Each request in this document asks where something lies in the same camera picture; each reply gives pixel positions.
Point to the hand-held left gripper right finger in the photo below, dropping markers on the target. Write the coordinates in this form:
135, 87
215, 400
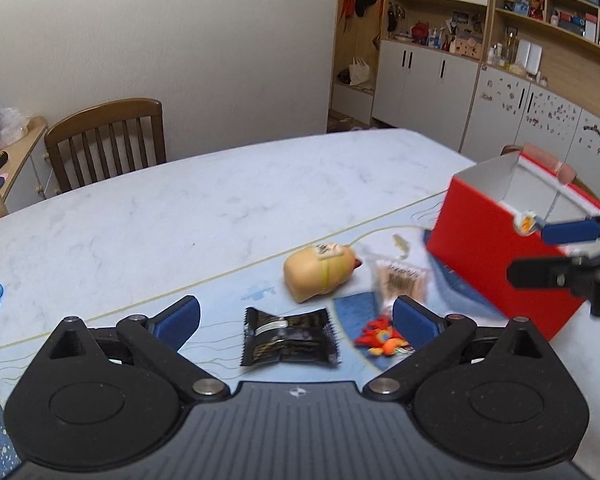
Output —
415, 320

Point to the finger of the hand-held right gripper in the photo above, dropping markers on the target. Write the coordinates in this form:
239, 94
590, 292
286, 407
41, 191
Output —
565, 231
540, 272

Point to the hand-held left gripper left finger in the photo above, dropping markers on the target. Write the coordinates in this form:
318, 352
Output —
180, 317

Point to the small white orange packet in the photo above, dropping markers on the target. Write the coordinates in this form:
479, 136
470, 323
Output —
526, 222

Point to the red cardboard box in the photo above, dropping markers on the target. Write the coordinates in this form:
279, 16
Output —
475, 240

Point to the black snack packet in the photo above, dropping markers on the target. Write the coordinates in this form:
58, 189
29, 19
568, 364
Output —
290, 340

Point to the orange red small toy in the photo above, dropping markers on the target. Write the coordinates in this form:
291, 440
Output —
380, 337

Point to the clear packet of brown biscuits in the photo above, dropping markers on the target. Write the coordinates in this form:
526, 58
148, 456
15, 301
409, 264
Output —
400, 280

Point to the brown chair back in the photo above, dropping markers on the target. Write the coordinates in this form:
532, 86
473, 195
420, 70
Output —
510, 150

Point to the yellow wrapped bun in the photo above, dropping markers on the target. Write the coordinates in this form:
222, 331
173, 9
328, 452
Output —
310, 270

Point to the white wooden cabinet unit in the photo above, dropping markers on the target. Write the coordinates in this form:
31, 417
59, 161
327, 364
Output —
420, 75

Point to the dark wooden chair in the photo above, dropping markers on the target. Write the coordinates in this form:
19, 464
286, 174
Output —
105, 115

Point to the wooden side table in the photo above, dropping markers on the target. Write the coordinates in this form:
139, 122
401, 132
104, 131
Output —
27, 145

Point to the beige tote bag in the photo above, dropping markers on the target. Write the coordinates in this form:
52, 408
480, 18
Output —
360, 72

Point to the clear plastic bag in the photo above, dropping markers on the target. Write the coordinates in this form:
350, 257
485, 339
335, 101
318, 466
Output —
10, 125

